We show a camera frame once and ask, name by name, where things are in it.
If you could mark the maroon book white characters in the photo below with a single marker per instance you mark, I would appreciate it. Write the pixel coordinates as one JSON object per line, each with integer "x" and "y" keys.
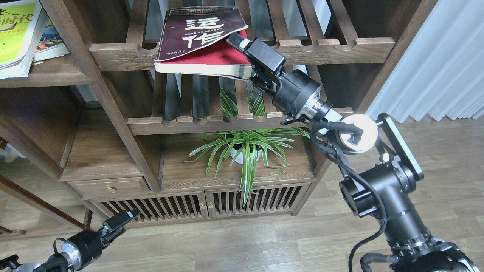
{"x": 194, "y": 41}

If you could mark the green spider plant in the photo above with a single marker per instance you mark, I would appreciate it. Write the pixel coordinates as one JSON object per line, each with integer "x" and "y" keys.
{"x": 271, "y": 141}

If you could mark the white plant pot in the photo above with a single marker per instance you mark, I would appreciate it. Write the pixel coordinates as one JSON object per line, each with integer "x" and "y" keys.
{"x": 238, "y": 156}

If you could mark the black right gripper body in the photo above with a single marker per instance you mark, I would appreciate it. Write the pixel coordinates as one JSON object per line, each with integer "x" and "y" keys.
{"x": 295, "y": 94}

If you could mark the white curtain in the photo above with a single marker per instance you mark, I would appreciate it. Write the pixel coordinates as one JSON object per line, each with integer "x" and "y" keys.
{"x": 441, "y": 74}

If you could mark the wooden side table frame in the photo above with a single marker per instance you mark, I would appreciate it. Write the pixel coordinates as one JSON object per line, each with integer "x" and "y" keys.
{"x": 33, "y": 204}

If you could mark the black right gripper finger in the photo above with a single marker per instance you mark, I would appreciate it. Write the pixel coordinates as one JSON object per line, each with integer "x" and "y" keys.
{"x": 238, "y": 42}

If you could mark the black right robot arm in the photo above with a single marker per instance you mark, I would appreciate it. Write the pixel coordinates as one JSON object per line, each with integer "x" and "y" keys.
{"x": 378, "y": 167}

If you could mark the colourful small paperback book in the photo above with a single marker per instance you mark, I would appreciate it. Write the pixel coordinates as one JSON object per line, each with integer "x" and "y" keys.
{"x": 51, "y": 44}

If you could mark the dark wooden bookshelf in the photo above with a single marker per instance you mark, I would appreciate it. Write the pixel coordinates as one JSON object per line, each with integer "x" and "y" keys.
{"x": 96, "y": 117}

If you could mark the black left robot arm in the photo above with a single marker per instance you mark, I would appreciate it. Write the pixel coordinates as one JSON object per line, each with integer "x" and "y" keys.
{"x": 55, "y": 263}

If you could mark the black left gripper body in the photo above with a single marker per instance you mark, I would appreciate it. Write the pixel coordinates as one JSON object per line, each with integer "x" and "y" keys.
{"x": 85, "y": 247}

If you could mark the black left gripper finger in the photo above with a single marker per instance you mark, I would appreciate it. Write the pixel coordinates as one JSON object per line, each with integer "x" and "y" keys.
{"x": 120, "y": 220}

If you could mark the yellow cover book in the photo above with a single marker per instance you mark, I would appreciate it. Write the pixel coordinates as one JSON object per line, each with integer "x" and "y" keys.
{"x": 22, "y": 25}

